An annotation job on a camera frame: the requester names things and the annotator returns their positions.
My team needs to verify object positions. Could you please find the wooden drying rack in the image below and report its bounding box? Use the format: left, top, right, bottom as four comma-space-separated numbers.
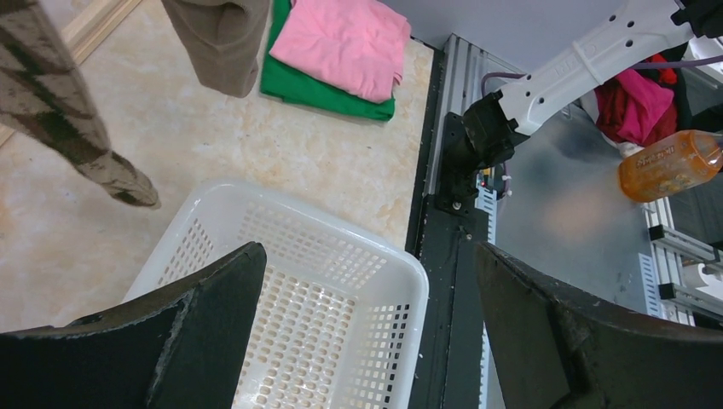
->
0, 0, 145, 148

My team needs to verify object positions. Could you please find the green folded cloth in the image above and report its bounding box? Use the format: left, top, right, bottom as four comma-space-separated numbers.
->
260, 1, 396, 122

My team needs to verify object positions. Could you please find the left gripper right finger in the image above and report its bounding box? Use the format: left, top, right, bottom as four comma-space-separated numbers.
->
476, 243, 722, 408

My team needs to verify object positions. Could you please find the plain brown sock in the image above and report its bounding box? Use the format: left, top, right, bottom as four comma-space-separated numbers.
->
162, 0, 271, 98

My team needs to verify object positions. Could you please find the orange liquid bottle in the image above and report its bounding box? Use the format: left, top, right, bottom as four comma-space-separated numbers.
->
617, 130, 722, 203

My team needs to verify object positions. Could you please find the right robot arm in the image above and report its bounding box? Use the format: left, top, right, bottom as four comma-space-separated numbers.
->
436, 1, 722, 215

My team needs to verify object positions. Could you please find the brown argyle sock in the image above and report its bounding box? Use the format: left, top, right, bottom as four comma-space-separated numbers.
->
1, 1, 160, 208

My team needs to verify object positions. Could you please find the pink folded cloth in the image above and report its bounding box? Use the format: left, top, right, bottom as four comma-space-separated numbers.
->
269, 0, 411, 104

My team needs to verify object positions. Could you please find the red and pink cloth pile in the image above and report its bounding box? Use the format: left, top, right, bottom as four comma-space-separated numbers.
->
585, 67, 692, 147

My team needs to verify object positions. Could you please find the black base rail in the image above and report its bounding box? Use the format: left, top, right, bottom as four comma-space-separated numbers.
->
405, 34, 495, 408

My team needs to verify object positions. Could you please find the white plastic basket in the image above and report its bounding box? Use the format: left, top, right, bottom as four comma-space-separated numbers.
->
126, 179, 429, 408

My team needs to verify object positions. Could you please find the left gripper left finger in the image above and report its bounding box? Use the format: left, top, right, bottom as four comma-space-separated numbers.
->
1, 242, 267, 408

